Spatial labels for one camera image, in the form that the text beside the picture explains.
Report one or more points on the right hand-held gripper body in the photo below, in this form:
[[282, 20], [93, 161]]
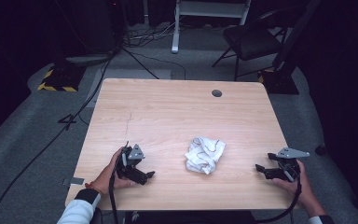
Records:
[[287, 166]]

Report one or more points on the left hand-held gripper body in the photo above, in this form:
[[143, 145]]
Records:
[[130, 168]]

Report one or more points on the white cloth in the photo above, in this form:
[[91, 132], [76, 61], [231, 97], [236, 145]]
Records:
[[204, 155]]

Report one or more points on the person's left hand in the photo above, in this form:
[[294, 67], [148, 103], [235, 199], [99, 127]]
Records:
[[107, 179]]

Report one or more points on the person's right hand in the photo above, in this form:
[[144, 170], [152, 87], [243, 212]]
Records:
[[304, 189]]

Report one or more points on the small black floor object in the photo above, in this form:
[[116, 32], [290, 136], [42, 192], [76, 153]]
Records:
[[320, 150]]

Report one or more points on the grey tape piece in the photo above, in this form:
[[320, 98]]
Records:
[[74, 181]]

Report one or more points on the black office chair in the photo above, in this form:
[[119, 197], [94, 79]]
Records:
[[97, 217]]

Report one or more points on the black yellow striped stand base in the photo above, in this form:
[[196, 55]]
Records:
[[60, 79], [278, 82]]

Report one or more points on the black folding chair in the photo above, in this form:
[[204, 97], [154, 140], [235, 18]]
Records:
[[251, 42]]

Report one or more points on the white desk frame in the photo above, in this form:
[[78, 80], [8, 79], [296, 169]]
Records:
[[205, 11]]

